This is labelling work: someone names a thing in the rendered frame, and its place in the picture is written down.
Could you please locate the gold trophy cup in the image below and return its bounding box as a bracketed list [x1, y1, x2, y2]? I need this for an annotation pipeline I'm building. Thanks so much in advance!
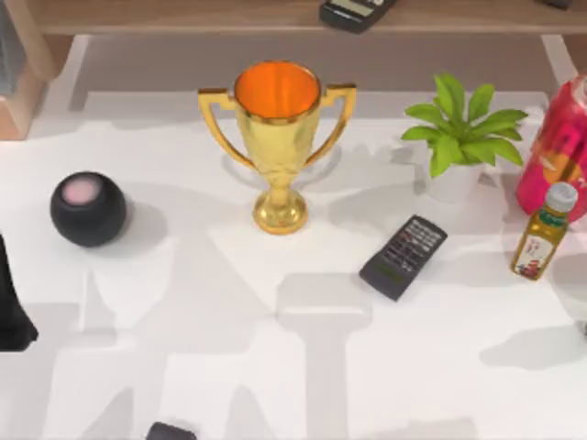
[197, 60, 358, 237]

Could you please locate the black calculator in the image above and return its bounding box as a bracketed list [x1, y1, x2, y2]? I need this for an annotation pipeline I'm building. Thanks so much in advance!
[358, 214, 449, 303]

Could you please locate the green plant in white pot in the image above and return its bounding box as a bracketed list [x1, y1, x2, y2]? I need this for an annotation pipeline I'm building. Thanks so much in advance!
[401, 72, 530, 204]

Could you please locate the black round speaker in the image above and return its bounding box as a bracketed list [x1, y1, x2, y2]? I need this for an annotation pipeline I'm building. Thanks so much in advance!
[49, 170, 127, 249]

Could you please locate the black card payment terminal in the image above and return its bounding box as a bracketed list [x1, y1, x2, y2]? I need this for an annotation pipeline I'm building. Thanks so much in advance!
[318, 0, 398, 35]

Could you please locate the wooden shelf unit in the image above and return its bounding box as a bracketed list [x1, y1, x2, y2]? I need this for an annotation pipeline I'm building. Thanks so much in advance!
[0, 0, 587, 141]

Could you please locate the dark grey rounded object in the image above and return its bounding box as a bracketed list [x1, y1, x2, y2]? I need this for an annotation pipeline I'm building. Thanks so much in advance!
[145, 421, 198, 440]

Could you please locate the yellow bottle with grey cap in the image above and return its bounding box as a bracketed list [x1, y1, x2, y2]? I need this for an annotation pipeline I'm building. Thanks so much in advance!
[510, 181, 580, 281]

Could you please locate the red and pink can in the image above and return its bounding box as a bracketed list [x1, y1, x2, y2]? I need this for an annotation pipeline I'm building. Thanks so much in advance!
[515, 72, 587, 216]

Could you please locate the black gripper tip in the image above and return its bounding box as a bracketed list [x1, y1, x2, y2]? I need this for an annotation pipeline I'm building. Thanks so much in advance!
[0, 234, 39, 353]

